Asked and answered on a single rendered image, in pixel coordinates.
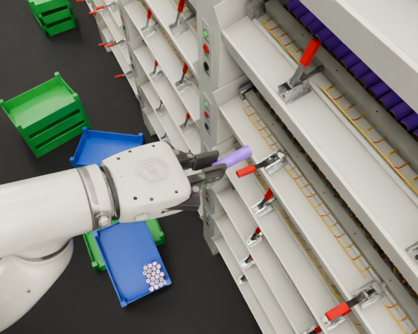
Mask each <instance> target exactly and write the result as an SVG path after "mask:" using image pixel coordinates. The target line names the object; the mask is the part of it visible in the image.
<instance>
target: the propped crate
mask: <svg viewBox="0 0 418 334"><path fill-rule="evenodd" d="M92 235H93V237H94V239H95V241H96V244H97V246H98V248H99V251H100V254H101V256H102V258H103V261H104V264H105V267H106V268H107V271H108V273H109V276H110V278H111V281H112V283H113V286H114V288H115V291H116V293H117V296H118V298H119V300H120V304H121V306H122V307H124V306H126V305H127V304H129V303H131V302H133V301H135V300H137V299H139V298H141V297H143V296H145V295H147V294H150V293H151V292H154V291H155V290H158V289H159V288H162V287H163V286H166V285H169V284H171V283H172V282H171V279H170V278H169V275H168V273H167V270H166V268H165V265H164V264H163V261H162V259H161V256H160V254H159V252H158V250H157V247H156V245H155V242H154V240H153V238H152V235H151V233H150V230H149V228H148V226H147V224H146V221H138V222H131V223H120V222H117V223H114V224H112V225H110V226H107V227H104V228H103V229H100V230H98V231H94V232H92ZM154 260H155V261H156V262H157V264H158V263H159V264H160V265H161V268H160V269H159V270H160V271H163V272H164V276H163V278H165V279H166V280H165V282H166V284H163V286H161V287H160V286H159V287H158V289H154V290H153V291H150V290H149V286H150V283H146V277H147V275H143V266H144V265H148V263H151V264H152V262H153V261H154Z"/></svg>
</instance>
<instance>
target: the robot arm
mask: <svg viewBox="0 0 418 334"><path fill-rule="evenodd" d="M219 155H220V153H219V152H218V150H214V151H211V152H209V151H208V152H203V153H200V154H193V153H192V152H183V151H181V150H177V149H175V147H174V146H172V145H171V144H170V143H169V142H164V141H159V142H152V143H149V144H145V145H142V146H138V147H135V148H131V149H129V150H125V151H123V152H120V153H118V154H115V155H113V156H110V157H109V158H106V159H105V160H102V166H100V167H98V165H97V164H91V165H88V166H83V167H79V168H74V169H70V170H65V171H61V172H56V173H52V174H47V175H43V176H38V177H34V178H29V179H26V180H20V181H17V182H11V183H8V184H2V185H0V258H1V260H0V332H2V331H3V330H5V329H6V328H8V327H10V326H11V325H12V324H14V323H15V322H16V321H18V320H19V319H20V318H22V316H24V314H26V312H28V311H29V310H30V309H31V308H32V307H33V306H34V305H35V304H36V303H37V302H38V301H39V300H40V299H41V298H42V297H43V295H44V294H45V293H46V292H47V291H48V289H49V288H50V287H51V286H52V285H53V284H54V283H55V281H56V280H57V279H58V278H59V276H60V275H61V274H62V273H63V272H64V270H65V269H66V267H67V266H68V263H69V262H70V259H71V258H72V253H73V250H74V242H73V237H75V236H77V235H81V234H84V233H88V232H90V231H94V230H97V229H102V228H104V227H107V226H110V225H111V218H112V219H113V220H114V221H116V220H118V221H119V222H120V223H131V222H138V221H146V220H150V219H156V218H160V217H164V216H168V215H172V214H174V213H178V212H180V211H183V210H189V211H197V210H199V207H200V190H201V189H202V186H203V185H205V184H209V183H212V182H217V181H219V180H221V179H222V178H223V177H224V174H225V172H226V170H227V167H228V166H227V165H226V164H225V163H222V164H217V165H214V166H212V163H214V162H216V161H217V160H218V157H219ZM190 168H191V169H192V171H197V170H201V169H202V172H200V173H197V174H193V175H189V176H186V174H185V173H184V170H188V169H190ZM189 197H190V198H189Z"/></svg>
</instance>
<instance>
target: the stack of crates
mask: <svg viewBox="0 0 418 334"><path fill-rule="evenodd" d="M54 75H55V76H56V77H55V78H52V79H51V80H48V81H47V82H44V83H42V84H40V85H38V86H36V87H34V88H32V89H30V90H28V91H26V92H24V93H22V94H20V95H18V96H16V97H14V98H12V99H10V100H8V101H6V102H4V101H3V100H2V99H1V100H0V105H1V106H2V108H3V109H4V111H5V112H6V114H7V115H8V116H9V118H10V120H11V121H12V122H13V124H14V125H15V126H16V128H17V130H18V131H19V132H20V134H21V135H22V137H23V138H24V139H25V141H26V142H27V144H28V145H29V146H30V148H31V150H32V151H33V152H34V154H35V155H36V157H37V158H39V157H40V156H42V155H44V154H46V153H47V152H50V151H51V150H53V149H55V148H56V147H58V146H60V145H61V144H64V143H65V142H67V141H69V140H70V139H72V138H74V137H76V136H78V135H79V134H81V133H83V131H82V128H83V127H87V128H88V129H90V128H92V127H91V125H90V122H89V120H88V118H87V116H86V113H85V111H84V108H83V106H82V103H81V101H80V98H79V97H78V94H77V93H74V92H73V91H72V90H71V88H70V87H69V86H68V85H67V83H66V82H65V81H64V80H63V79H62V78H61V76H60V74H59V73H58V72H56V73H54Z"/></svg>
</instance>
